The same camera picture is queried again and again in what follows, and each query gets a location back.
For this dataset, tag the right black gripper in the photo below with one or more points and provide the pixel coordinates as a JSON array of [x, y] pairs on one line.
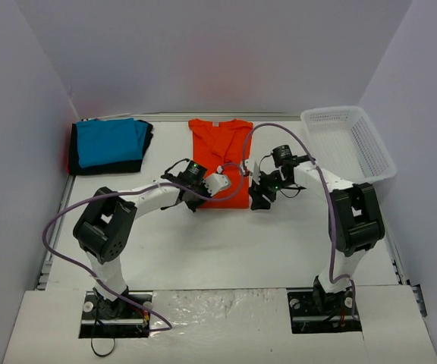
[[260, 193]]

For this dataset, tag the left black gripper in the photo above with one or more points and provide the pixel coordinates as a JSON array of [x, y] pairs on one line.
[[192, 202]]

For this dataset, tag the orange t shirt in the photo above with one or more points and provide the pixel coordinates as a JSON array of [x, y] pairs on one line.
[[218, 143]]

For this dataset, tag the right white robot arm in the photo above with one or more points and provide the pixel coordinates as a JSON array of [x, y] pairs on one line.
[[355, 222]]

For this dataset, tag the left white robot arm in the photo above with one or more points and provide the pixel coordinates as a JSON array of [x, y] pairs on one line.
[[103, 229]]

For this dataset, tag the black folded t shirt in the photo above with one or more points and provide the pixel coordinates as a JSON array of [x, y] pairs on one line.
[[113, 168]]

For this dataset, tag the white plastic basket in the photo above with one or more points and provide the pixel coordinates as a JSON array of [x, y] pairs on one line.
[[344, 140]]

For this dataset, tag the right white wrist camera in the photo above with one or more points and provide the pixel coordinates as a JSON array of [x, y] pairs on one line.
[[252, 169]]

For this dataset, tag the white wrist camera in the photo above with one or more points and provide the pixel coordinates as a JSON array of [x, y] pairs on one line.
[[252, 169], [216, 183]]

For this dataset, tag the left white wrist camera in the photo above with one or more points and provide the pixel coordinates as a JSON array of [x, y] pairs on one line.
[[216, 183]]

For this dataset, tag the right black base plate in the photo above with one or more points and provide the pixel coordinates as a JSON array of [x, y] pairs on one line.
[[307, 318]]

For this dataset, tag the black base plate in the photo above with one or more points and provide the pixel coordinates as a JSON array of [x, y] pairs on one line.
[[114, 320], [307, 318]]

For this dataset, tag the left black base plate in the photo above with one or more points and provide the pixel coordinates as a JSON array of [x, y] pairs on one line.
[[114, 320]]

